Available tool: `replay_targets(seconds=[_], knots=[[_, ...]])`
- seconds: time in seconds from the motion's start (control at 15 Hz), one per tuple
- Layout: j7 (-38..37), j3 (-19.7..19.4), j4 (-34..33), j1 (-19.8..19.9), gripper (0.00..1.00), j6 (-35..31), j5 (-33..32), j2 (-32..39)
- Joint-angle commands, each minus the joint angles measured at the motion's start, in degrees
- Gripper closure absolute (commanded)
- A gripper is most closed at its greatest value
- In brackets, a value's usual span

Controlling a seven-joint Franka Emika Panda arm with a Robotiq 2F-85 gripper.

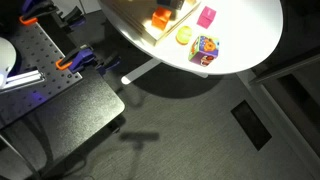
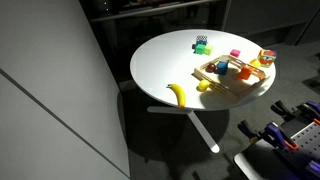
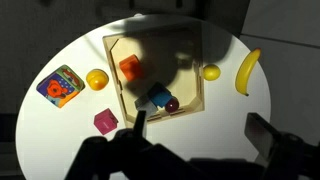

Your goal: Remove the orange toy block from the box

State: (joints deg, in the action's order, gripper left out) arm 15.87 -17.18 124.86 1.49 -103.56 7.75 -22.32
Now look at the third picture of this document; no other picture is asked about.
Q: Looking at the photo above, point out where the grey toy block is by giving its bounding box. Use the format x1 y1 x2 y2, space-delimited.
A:
134 95 158 118

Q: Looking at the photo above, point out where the yellow orange toy ball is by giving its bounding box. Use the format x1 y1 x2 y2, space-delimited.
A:
86 69 109 91

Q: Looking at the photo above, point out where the colourful soft fabric cube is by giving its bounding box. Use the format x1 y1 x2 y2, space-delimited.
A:
36 65 85 108

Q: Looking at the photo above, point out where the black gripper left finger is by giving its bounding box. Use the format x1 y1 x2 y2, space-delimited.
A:
133 110 146 138

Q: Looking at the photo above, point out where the orange toy block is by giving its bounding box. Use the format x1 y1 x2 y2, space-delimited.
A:
119 54 144 81

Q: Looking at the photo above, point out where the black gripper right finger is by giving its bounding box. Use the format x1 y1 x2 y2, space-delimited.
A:
244 112 281 161

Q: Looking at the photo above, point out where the pink toy block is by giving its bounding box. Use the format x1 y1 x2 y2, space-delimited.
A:
94 108 118 135

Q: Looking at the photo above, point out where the yellow lemon toy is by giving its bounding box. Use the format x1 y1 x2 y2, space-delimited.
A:
203 64 221 81

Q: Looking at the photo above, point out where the wooden tray box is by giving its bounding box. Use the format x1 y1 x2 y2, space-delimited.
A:
103 24 204 126

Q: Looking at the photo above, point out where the dark red ball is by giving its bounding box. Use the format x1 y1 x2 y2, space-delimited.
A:
165 97 180 113

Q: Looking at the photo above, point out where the yellow toy banana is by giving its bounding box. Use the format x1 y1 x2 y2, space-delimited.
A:
235 48 261 96

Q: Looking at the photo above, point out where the blue toy block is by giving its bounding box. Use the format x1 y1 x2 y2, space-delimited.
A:
147 83 172 107

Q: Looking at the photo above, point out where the round white table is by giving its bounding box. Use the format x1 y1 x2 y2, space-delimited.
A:
16 15 271 180

